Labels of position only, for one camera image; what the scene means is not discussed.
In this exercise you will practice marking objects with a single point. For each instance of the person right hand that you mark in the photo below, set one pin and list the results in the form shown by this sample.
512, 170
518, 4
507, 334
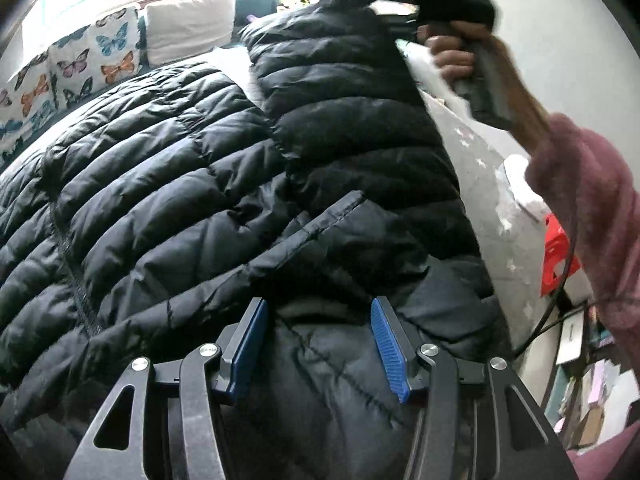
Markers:
450, 52

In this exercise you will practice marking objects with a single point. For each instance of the white plain pillow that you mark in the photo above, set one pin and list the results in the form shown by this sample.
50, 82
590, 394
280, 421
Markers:
178, 29

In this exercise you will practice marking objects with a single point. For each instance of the black puffer down jacket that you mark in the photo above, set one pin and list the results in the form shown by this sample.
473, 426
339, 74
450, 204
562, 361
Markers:
175, 200

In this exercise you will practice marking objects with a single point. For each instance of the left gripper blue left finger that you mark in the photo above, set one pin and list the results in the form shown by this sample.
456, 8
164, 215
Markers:
163, 420

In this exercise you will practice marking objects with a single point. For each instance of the pink sleeved right forearm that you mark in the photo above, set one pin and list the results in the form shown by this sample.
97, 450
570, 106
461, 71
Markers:
590, 189

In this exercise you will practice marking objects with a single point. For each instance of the butterfly print pillow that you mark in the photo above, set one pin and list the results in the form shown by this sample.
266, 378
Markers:
27, 105
96, 56

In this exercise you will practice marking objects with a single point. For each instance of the grey star quilted mattress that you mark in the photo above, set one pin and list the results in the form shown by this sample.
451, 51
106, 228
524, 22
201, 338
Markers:
490, 199

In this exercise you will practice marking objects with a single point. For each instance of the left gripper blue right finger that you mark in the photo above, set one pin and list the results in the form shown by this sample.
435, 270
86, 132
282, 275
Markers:
511, 437

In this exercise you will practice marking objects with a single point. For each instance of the right butterfly print pillow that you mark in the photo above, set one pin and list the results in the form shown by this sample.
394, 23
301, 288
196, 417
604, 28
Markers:
96, 56

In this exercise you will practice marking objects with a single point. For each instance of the left butterfly print pillow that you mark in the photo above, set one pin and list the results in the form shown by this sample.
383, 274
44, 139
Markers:
27, 105

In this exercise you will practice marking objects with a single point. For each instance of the red plastic stool by bed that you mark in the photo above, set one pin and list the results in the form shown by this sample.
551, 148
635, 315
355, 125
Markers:
556, 252

